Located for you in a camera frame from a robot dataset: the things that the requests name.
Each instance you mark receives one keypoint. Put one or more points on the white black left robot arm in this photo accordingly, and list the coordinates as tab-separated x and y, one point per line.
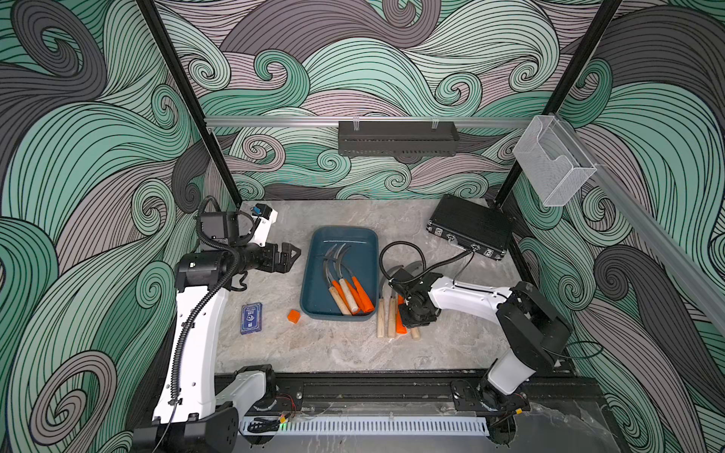
191	415

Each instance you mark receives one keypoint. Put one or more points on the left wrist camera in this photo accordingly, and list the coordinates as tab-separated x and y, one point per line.
261	217

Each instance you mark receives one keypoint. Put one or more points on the black case with latches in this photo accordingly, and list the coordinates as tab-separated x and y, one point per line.
471	226

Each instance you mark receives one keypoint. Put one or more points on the blue card pack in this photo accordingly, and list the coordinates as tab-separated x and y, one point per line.
251	318

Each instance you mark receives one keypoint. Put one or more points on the white slotted cable duct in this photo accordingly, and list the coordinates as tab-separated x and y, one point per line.
375	425

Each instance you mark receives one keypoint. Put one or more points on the small orange block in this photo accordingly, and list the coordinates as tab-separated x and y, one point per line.
294	316

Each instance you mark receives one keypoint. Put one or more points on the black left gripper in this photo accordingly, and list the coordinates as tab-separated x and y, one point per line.
282	262

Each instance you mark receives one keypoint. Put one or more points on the clear plastic wall bin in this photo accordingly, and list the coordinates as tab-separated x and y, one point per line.
554	159

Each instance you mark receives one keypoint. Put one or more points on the orange handle sickle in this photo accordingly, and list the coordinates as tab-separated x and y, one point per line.
400	328
339	287
360	295

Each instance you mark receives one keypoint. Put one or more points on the teal plastic storage tray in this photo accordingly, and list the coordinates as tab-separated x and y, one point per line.
362	258

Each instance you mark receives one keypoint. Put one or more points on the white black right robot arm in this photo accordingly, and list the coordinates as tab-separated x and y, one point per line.
536	332

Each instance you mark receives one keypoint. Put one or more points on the black perforated wall shelf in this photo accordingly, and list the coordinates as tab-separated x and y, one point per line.
403	140

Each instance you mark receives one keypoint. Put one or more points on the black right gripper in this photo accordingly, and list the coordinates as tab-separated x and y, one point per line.
409	323

